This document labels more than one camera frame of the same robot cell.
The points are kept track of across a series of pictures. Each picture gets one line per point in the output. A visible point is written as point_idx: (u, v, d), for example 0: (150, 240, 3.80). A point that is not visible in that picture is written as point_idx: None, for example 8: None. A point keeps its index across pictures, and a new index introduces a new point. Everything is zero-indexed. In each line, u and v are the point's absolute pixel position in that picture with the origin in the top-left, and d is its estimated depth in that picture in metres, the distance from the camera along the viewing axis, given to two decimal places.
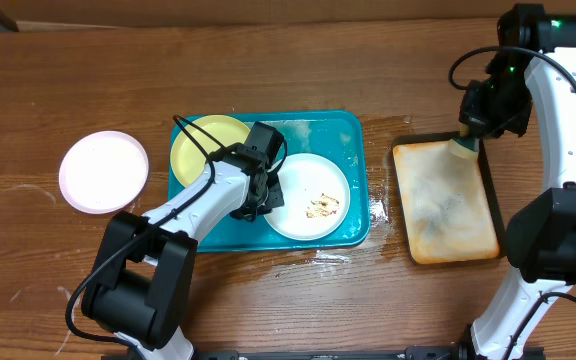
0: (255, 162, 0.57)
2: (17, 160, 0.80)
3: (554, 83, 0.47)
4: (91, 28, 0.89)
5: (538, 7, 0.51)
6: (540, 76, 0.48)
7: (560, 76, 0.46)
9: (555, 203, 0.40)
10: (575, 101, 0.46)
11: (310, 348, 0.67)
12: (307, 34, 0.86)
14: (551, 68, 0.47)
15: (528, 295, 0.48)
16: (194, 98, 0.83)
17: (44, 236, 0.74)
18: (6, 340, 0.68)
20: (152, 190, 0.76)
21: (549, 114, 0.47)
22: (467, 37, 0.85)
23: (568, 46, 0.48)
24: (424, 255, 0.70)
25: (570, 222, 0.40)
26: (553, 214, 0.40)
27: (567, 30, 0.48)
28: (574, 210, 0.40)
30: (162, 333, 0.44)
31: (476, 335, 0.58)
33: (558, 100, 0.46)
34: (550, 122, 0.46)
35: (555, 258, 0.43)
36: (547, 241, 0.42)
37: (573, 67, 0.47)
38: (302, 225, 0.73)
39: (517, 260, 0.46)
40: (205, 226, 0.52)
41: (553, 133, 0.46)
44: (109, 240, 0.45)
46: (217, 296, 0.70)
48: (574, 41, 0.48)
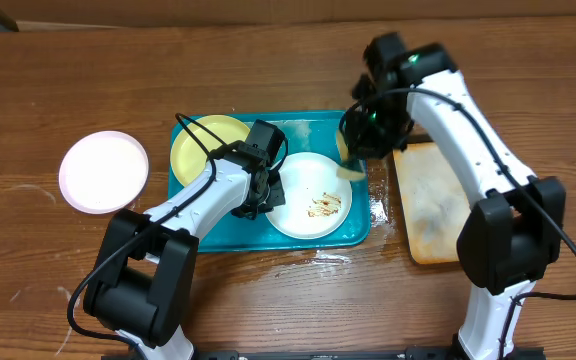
0: (256, 160, 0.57)
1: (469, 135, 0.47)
2: (17, 160, 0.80)
3: (437, 108, 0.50)
4: (91, 28, 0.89)
5: (396, 45, 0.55)
6: (423, 107, 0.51)
7: (439, 101, 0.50)
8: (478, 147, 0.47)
9: (486, 214, 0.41)
10: (462, 118, 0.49)
11: (310, 348, 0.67)
12: (308, 34, 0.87)
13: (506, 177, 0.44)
14: (428, 97, 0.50)
15: (502, 303, 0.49)
16: (195, 98, 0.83)
17: (44, 236, 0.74)
18: (6, 339, 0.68)
20: (152, 190, 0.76)
21: (447, 137, 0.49)
22: (466, 37, 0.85)
23: (433, 72, 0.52)
24: (424, 256, 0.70)
25: (506, 226, 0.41)
26: (489, 224, 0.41)
27: (426, 60, 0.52)
28: (504, 213, 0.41)
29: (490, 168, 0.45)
30: (163, 332, 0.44)
31: (466, 346, 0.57)
33: (448, 123, 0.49)
34: (450, 145, 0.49)
35: (512, 265, 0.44)
36: (498, 253, 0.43)
37: (447, 89, 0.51)
38: (302, 224, 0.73)
39: (481, 283, 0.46)
40: (206, 223, 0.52)
41: (457, 155, 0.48)
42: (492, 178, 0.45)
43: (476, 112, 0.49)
44: (110, 238, 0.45)
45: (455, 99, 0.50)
46: (218, 295, 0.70)
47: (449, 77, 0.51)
48: (436, 66, 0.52)
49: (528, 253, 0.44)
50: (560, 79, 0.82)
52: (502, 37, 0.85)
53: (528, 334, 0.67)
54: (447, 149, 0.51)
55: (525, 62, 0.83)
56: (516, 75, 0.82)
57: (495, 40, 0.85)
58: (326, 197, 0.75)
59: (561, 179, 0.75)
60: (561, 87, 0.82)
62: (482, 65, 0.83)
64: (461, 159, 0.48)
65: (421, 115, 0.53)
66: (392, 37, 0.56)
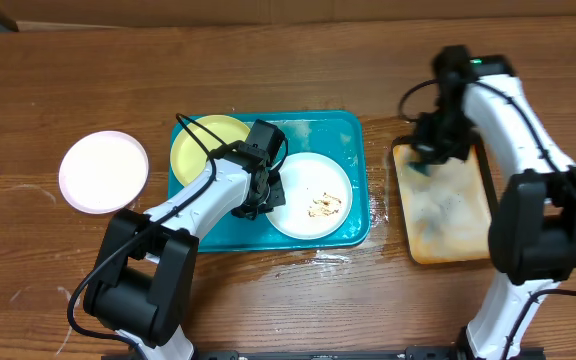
0: (256, 159, 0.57)
1: (518, 126, 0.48)
2: (17, 160, 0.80)
3: (490, 101, 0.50)
4: (91, 28, 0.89)
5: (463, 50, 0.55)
6: (477, 100, 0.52)
7: (493, 94, 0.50)
8: (524, 134, 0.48)
9: (519, 185, 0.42)
10: (513, 111, 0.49)
11: (309, 348, 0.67)
12: (307, 34, 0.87)
13: (546, 162, 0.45)
14: (483, 89, 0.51)
15: (519, 296, 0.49)
16: (195, 98, 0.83)
17: (44, 236, 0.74)
18: (6, 340, 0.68)
20: (152, 190, 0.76)
21: (496, 129, 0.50)
22: (466, 37, 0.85)
23: (492, 75, 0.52)
24: (424, 255, 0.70)
25: (538, 203, 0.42)
26: (521, 197, 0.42)
27: (488, 67, 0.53)
28: (538, 189, 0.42)
29: (531, 154, 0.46)
30: (163, 331, 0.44)
31: (473, 339, 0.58)
33: (499, 113, 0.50)
34: (500, 136, 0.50)
35: (538, 253, 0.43)
36: (526, 233, 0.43)
37: (503, 88, 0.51)
38: (303, 224, 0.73)
39: (504, 271, 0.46)
40: (206, 223, 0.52)
41: (504, 146, 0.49)
42: (532, 161, 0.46)
43: (529, 110, 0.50)
44: (110, 238, 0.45)
45: (509, 95, 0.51)
46: (218, 295, 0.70)
47: (506, 79, 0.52)
48: (497, 70, 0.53)
49: (557, 243, 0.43)
50: (560, 79, 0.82)
52: (501, 37, 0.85)
53: (529, 334, 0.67)
54: (496, 142, 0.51)
55: (524, 62, 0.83)
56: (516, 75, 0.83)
57: (494, 40, 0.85)
58: (326, 197, 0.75)
59: None
60: (561, 87, 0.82)
62: None
64: (506, 144, 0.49)
65: (475, 111, 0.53)
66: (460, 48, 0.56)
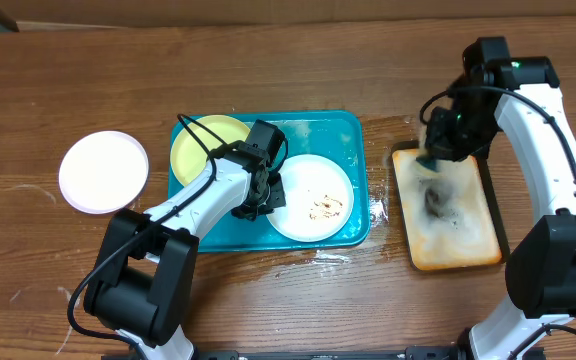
0: (256, 159, 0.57)
1: (554, 155, 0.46)
2: (17, 160, 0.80)
3: (526, 117, 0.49)
4: (91, 28, 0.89)
5: (504, 52, 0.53)
6: (512, 110, 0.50)
7: (531, 110, 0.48)
8: (561, 164, 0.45)
9: (551, 230, 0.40)
10: (550, 135, 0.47)
11: (309, 348, 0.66)
12: (307, 34, 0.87)
13: None
14: (520, 103, 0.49)
15: (531, 325, 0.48)
16: (195, 98, 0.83)
17: (44, 236, 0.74)
18: (6, 340, 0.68)
20: (152, 190, 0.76)
21: (528, 149, 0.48)
22: (466, 37, 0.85)
23: (533, 83, 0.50)
24: (424, 262, 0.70)
25: (569, 249, 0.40)
26: (552, 241, 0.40)
27: (528, 70, 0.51)
28: (571, 235, 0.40)
29: (567, 187, 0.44)
30: (163, 332, 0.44)
31: (475, 345, 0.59)
33: (534, 134, 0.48)
34: (532, 161, 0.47)
35: (560, 293, 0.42)
36: (551, 274, 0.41)
37: (542, 101, 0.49)
38: (302, 225, 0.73)
39: (520, 304, 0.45)
40: (206, 224, 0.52)
41: (534, 169, 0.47)
42: (568, 197, 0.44)
43: (569, 135, 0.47)
44: (110, 237, 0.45)
45: (549, 113, 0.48)
46: (217, 295, 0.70)
47: (549, 91, 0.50)
48: (537, 78, 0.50)
49: None
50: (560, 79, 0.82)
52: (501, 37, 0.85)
53: None
54: (524, 158, 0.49)
55: None
56: None
57: None
58: (327, 199, 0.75)
59: None
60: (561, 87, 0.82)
62: None
64: (538, 168, 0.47)
65: (507, 117, 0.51)
66: (499, 43, 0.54)
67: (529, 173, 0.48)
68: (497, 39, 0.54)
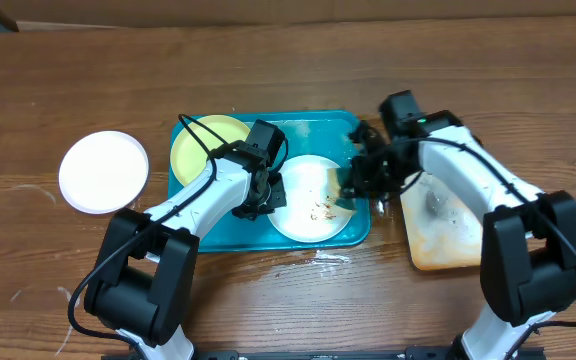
0: (256, 159, 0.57)
1: (479, 170, 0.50)
2: (17, 160, 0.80)
3: (444, 153, 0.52)
4: (90, 28, 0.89)
5: (411, 106, 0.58)
6: (431, 154, 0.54)
7: (446, 146, 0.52)
8: (486, 176, 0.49)
9: (495, 225, 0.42)
10: (469, 158, 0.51)
11: (309, 348, 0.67)
12: (307, 34, 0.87)
13: (514, 195, 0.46)
14: (435, 143, 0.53)
15: (519, 328, 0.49)
16: (195, 98, 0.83)
17: (44, 236, 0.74)
18: (6, 340, 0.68)
20: (152, 190, 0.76)
21: (459, 176, 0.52)
22: (467, 37, 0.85)
23: (442, 129, 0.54)
24: (424, 262, 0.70)
25: (518, 238, 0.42)
26: (500, 235, 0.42)
27: (434, 125, 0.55)
28: (514, 224, 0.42)
29: (498, 190, 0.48)
30: (164, 331, 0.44)
31: (470, 351, 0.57)
33: (456, 163, 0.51)
34: (464, 184, 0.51)
35: (533, 288, 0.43)
36: (516, 271, 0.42)
37: (453, 136, 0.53)
38: (303, 225, 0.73)
39: (504, 316, 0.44)
40: (206, 223, 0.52)
41: (468, 190, 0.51)
42: (500, 197, 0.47)
43: (485, 152, 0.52)
44: (110, 237, 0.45)
45: (461, 142, 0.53)
46: (218, 295, 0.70)
47: (457, 130, 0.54)
48: (444, 126, 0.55)
49: (551, 278, 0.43)
50: (560, 80, 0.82)
52: (501, 37, 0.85)
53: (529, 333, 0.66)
54: (458, 186, 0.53)
55: (524, 62, 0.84)
56: (516, 75, 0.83)
57: (495, 40, 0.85)
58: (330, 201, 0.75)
59: (561, 179, 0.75)
60: (561, 87, 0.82)
62: (481, 64, 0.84)
64: (470, 187, 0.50)
65: (431, 163, 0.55)
66: (407, 97, 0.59)
67: (467, 196, 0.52)
68: (402, 94, 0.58)
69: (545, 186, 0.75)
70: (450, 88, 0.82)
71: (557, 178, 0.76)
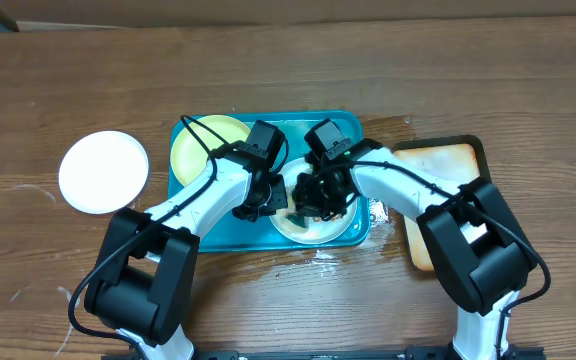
0: (257, 159, 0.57)
1: (403, 181, 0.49)
2: (17, 160, 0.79)
3: (372, 174, 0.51)
4: (90, 28, 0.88)
5: (335, 136, 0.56)
6: (362, 177, 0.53)
7: (371, 167, 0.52)
8: (411, 183, 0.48)
9: (428, 224, 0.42)
10: (394, 173, 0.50)
11: (310, 348, 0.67)
12: (307, 34, 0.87)
13: (438, 193, 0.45)
14: (361, 165, 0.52)
15: (492, 316, 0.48)
16: (195, 98, 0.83)
17: (44, 236, 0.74)
18: (6, 340, 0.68)
20: (152, 191, 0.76)
21: (392, 194, 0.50)
22: (467, 37, 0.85)
23: (365, 154, 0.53)
24: (424, 262, 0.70)
25: (453, 231, 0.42)
26: (435, 233, 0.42)
27: (359, 153, 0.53)
28: (445, 219, 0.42)
29: (425, 195, 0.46)
30: (164, 330, 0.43)
31: (463, 355, 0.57)
33: (384, 180, 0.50)
34: (399, 201, 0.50)
35: (487, 274, 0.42)
36: (463, 262, 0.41)
37: (376, 157, 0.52)
38: (305, 227, 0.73)
39: (470, 309, 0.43)
40: (206, 223, 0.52)
41: (405, 204, 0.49)
42: (428, 199, 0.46)
43: (408, 164, 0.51)
44: (111, 236, 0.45)
45: (384, 159, 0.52)
46: (218, 295, 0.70)
47: (379, 152, 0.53)
48: (367, 153, 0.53)
49: (499, 259, 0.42)
50: (560, 80, 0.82)
52: (502, 37, 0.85)
53: (528, 334, 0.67)
54: (394, 201, 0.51)
55: (524, 62, 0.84)
56: (516, 75, 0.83)
57: (495, 40, 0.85)
58: None
59: (561, 179, 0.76)
60: (561, 87, 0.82)
62: (481, 64, 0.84)
64: (402, 199, 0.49)
65: (366, 186, 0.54)
66: (327, 125, 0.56)
67: (404, 207, 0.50)
68: (324, 123, 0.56)
69: (545, 186, 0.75)
70: (450, 88, 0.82)
71: (557, 179, 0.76)
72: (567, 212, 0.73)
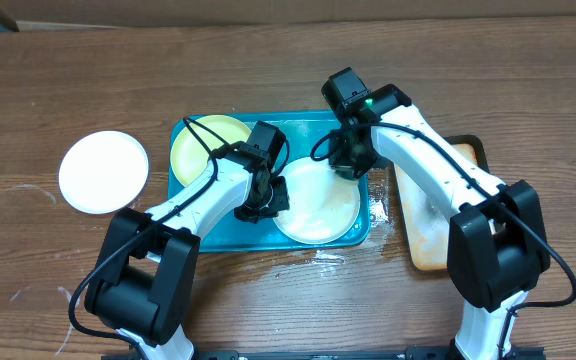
0: (258, 159, 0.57)
1: (438, 163, 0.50)
2: (17, 160, 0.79)
3: (397, 140, 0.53)
4: (90, 28, 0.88)
5: (355, 84, 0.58)
6: (385, 141, 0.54)
7: (398, 132, 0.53)
8: (445, 169, 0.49)
9: (463, 227, 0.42)
10: (423, 144, 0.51)
11: (310, 348, 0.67)
12: (307, 34, 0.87)
13: (475, 190, 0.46)
14: (388, 129, 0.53)
15: (498, 315, 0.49)
16: (195, 98, 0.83)
17: (44, 236, 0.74)
18: (6, 339, 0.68)
20: (152, 190, 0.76)
21: (419, 169, 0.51)
22: (467, 38, 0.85)
23: (390, 111, 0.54)
24: (424, 262, 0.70)
25: (485, 236, 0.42)
26: (469, 236, 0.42)
27: (380, 104, 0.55)
28: (480, 222, 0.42)
29: (459, 184, 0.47)
30: (164, 331, 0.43)
31: (465, 353, 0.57)
33: (411, 151, 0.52)
34: (424, 177, 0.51)
35: (502, 278, 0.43)
36: (487, 266, 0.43)
37: (405, 121, 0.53)
38: (310, 228, 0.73)
39: (477, 304, 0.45)
40: (206, 224, 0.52)
41: (430, 184, 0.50)
42: (463, 194, 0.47)
43: (437, 138, 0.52)
44: (112, 235, 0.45)
45: (414, 128, 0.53)
46: (218, 295, 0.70)
47: (405, 110, 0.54)
48: (392, 107, 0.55)
49: (517, 263, 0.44)
50: (560, 80, 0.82)
52: (502, 37, 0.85)
53: (528, 334, 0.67)
54: (419, 178, 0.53)
55: (524, 62, 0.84)
56: (515, 75, 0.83)
57: (494, 40, 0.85)
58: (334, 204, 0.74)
59: (561, 179, 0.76)
60: (561, 87, 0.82)
62: (481, 64, 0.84)
64: (431, 182, 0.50)
65: (386, 148, 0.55)
66: (348, 75, 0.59)
67: (429, 188, 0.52)
68: (344, 72, 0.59)
69: (545, 187, 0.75)
70: (450, 88, 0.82)
71: (556, 179, 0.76)
72: (567, 212, 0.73)
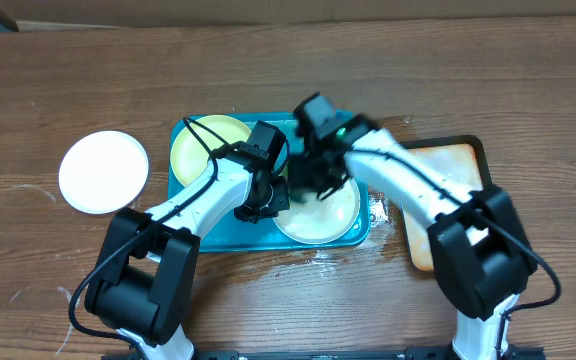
0: (258, 159, 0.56)
1: (410, 179, 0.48)
2: (17, 160, 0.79)
3: (370, 163, 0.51)
4: (90, 28, 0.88)
5: (325, 112, 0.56)
6: (359, 165, 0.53)
7: (370, 157, 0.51)
8: (416, 184, 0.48)
9: (439, 237, 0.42)
10: (395, 165, 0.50)
11: (310, 348, 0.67)
12: (307, 34, 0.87)
13: (447, 201, 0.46)
14: (360, 154, 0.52)
15: (492, 320, 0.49)
16: (195, 98, 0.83)
17: (44, 236, 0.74)
18: (6, 339, 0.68)
20: (152, 190, 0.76)
21: (393, 188, 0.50)
22: (467, 38, 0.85)
23: (361, 136, 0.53)
24: (424, 262, 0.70)
25: (464, 244, 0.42)
26: (446, 245, 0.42)
27: (352, 132, 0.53)
28: (458, 231, 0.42)
29: (432, 198, 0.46)
30: (164, 331, 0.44)
31: (463, 356, 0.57)
33: (384, 172, 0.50)
34: (400, 195, 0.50)
35: (489, 283, 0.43)
36: (470, 274, 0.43)
37: (373, 145, 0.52)
38: (309, 228, 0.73)
39: (469, 312, 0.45)
40: (206, 223, 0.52)
41: (406, 200, 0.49)
42: (437, 204, 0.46)
43: (407, 154, 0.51)
44: (112, 235, 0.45)
45: (384, 149, 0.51)
46: (218, 295, 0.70)
47: (375, 135, 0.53)
48: (362, 133, 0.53)
49: (501, 267, 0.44)
50: (560, 80, 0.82)
52: (502, 37, 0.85)
53: (528, 334, 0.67)
54: (394, 195, 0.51)
55: (524, 62, 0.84)
56: (515, 75, 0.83)
57: (494, 40, 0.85)
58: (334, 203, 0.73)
59: (561, 179, 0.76)
60: (561, 87, 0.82)
62: (481, 64, 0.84)
64: (406, 198, 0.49)
65: (360, 172, 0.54)
66: (317, 100, 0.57)
67: (406, 204, 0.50)
68: (313, 99, 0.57)
69: (545, 186, 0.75)
70: (450, 88, 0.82)
71: (556, 179, 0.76)
72: (567, 212, 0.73)
